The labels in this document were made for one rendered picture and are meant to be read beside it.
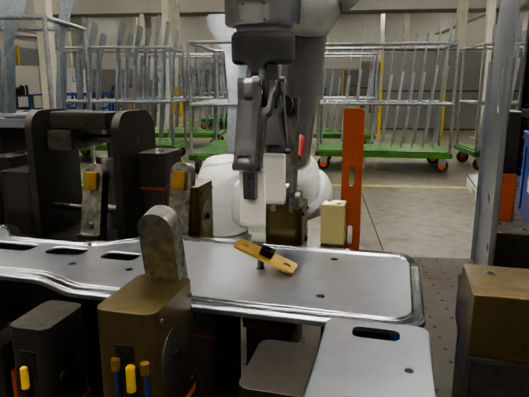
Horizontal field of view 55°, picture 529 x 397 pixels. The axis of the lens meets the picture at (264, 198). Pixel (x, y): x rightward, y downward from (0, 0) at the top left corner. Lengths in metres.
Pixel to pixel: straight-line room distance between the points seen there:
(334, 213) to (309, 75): 0.57
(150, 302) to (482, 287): 0.29
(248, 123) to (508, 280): 0.30
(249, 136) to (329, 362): 0.25
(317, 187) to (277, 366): 0.99
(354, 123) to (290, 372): 0.40
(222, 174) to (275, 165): 0.73
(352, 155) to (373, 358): 0.37
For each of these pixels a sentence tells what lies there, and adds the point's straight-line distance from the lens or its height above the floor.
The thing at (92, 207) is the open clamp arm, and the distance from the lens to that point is 0.91.
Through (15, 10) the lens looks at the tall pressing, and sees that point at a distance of 5.40.
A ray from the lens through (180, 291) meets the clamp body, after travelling 0.50.
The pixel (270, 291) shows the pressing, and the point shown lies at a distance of 0.61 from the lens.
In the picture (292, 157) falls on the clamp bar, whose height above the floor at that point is 1.13.
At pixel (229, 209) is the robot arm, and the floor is 0.89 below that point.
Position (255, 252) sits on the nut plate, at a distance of 0.66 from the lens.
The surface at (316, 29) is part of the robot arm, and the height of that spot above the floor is 1.35.
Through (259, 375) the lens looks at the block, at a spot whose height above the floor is 0.98.
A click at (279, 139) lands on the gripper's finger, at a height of 1.16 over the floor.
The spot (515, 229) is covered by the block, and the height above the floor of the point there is 1.08.
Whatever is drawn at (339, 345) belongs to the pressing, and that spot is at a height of 1.00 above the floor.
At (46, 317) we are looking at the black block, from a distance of 0.61.
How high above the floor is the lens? 1.24
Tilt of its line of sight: 13 degrees down
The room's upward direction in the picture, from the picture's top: straight up
